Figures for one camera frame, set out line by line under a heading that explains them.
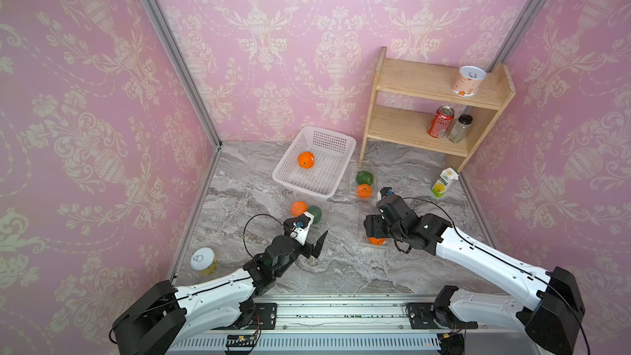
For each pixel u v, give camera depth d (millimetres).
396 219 601
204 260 800
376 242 853
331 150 1163
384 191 717
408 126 973
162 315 426
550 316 380
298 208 916
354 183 1056
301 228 673
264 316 745
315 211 911
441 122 874
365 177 1029
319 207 926
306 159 1058
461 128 861
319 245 729
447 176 926
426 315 733
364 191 994
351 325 730
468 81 714
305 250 728
